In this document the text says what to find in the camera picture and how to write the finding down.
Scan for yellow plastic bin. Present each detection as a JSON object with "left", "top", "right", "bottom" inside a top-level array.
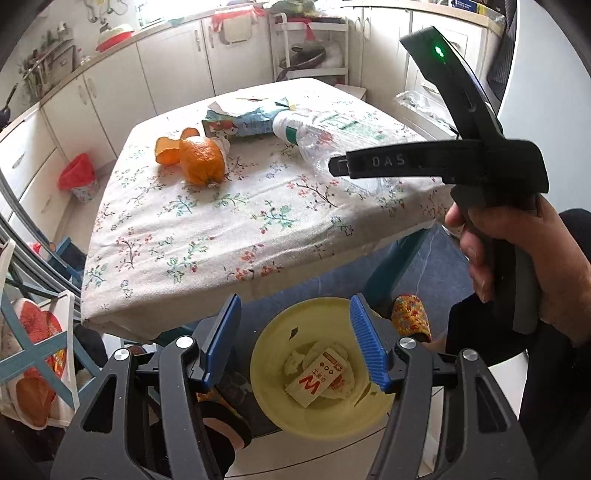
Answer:
[{"left": 249, "top": 298, "right": 402, "bottom": 437}]

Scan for white wooden stool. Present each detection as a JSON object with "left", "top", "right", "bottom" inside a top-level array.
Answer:
[{"left": 335, "top": 83, "right": 369, "bottom": 102}]

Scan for crumpled paper wrapper trash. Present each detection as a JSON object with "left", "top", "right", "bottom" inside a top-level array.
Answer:
[{"left": 285, "top": 347, "right": 355, "bottom": 408}]

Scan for clear plastic wrap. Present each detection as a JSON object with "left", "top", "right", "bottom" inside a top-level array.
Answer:
[{"left": 396, "top": 90, "right": 459, "bottom": 136}]

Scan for white bag holder red bag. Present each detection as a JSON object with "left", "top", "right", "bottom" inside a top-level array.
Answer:
[{"left": 211, "top": 9, "right": 260, "bottom": 45}]

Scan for metal utensil rack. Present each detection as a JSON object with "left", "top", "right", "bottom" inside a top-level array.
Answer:
[{"left": 21, "top": 44, "right": 77, "bottom": 100}]

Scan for red white bowl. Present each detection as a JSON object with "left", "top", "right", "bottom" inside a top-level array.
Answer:
[{"left": 95, "top": 25, "right": 134, "bottom": 51}]

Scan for large orange peel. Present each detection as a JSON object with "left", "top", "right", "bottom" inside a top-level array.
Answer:
[{"left": 179, "top": 129, "right": 227, "bottom": 186}]

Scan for white shelf trolley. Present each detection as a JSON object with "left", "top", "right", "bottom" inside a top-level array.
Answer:
[{"left": 270, "top": 11, "right": 350, "bottom": 85}]

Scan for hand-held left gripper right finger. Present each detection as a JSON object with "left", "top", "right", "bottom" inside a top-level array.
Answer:
[{"left": 349, "top": 293, "right": 539, "bottom": 480}]

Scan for black frying pan with lid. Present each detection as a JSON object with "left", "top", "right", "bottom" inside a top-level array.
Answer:
[{"left": 277, "top": 44, "right": 329, "bottom": 77}]

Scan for small bin with red liner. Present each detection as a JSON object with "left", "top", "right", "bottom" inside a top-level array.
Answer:
[{"left": 58, "top": 153, "right": 100, "bottom": 204}]

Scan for white tall cabinets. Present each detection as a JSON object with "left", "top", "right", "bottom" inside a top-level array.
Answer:
[{"left": 347, "top": 0, "right": 505, "bottom": 116}]

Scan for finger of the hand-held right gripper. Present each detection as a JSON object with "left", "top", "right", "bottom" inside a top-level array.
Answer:
[{"left": 329, "top": 142, "right": 446, "bottom": 180}]

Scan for person's leg dark trousers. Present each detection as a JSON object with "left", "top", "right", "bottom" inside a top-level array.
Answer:
[{"left": 431, "top": 208, "right": 591, "bottom": 480}]

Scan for black wok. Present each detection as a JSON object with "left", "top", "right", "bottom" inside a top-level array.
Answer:
[{"left": 0, "top": 83, "right": 20, "bottom": 127}]

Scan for white kitchen base cabinets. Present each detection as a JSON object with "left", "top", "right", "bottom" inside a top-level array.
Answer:
[{"left": 0, "top": 9, "right": 278, "bottom": 259}]

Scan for cup-shaped orange peel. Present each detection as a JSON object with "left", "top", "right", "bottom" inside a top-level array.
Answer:
[{"left": 154, "top": 136, "right": 185, "bottom": 166}]

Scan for teal white wooden chair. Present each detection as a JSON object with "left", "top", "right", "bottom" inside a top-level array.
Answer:
[{"left": 0, "top": 231, "right": 90, "bottom": 416}]

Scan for floral tablecloth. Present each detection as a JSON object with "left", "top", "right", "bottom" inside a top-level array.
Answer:
[{"left": 81, "top": 78, "right": 444, "bottom": 340}]

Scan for blue drink carton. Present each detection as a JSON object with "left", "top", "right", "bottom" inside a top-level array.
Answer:
[{"left": 202, "top": 98, "right": 298, "bottom": 139}]

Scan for white crumpled tissue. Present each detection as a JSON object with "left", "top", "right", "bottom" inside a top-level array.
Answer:
[{"left": 283, "top": 340, "right": 324, "bottom": 377}]

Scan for clear plastic bottle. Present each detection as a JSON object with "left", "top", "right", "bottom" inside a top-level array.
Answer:
[{"left": 272, "top": 111, "right": 444, "bottom": 197}]

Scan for floral slipper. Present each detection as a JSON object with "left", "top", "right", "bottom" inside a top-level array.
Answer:
[
  {"left": 196, "top": 390, "right": 252, "bottom": 450},
  {"left": 392, "top": 294, "right": 433, "bottom": 343}
]

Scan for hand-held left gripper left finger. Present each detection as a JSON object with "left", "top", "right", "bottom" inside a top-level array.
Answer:
[{"left": 55, "top": 293, "right": 243, "bottom": 480}]

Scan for person's right hand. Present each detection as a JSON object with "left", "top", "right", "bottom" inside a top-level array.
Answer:
[{"left": 445, "top": 196, "right": 591, "bottom": 347}]

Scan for blue floor mat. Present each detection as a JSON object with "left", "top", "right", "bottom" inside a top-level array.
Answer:
[{"left": 240, "top": 225, "right": 476, "bottom": 352}]

